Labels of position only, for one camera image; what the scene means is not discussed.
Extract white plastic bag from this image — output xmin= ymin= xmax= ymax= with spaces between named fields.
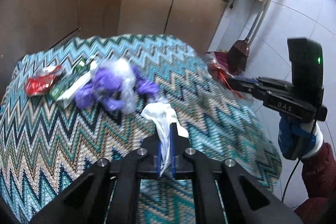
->
xmin=141 ymin=97 xmax=189 ymax=176

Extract clear red plastic wrapper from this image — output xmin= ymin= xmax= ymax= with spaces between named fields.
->
xmin=202 ymin=52 xmax=251 ymax=101

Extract purple gloves plastic bundle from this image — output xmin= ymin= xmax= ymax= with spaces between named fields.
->
xmin=74 ymin=58 xmax=159 ymax=115

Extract green white box wrapper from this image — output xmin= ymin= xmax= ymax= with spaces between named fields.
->
xmin=49 ymin=58 xmax=91 ymax=109

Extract maroon sleeve right forearm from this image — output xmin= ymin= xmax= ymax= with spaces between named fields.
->
xmin=294 ymin=143 xmax=335 ymax=223

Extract brown lower kitchen cabinets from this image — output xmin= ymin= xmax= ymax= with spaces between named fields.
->
xmin=1 ymin=0 xmax=228 ymax=90

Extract blue gloved right hand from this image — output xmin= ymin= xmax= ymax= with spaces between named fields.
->
xmin=278 ymin=114 xmax=323 ymax=160

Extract maroon broom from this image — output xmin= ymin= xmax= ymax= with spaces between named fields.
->
xmin=227 ymin=0 xmax=288 ymax=72

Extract maroon dustpan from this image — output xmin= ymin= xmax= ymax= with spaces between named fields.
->
xmin=206 ymin=49 xmax=247 ymax=75

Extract zigzag teal knitted blanket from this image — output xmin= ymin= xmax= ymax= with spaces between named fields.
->
xmin=1 ymin=35 xmax=282 ymax=223

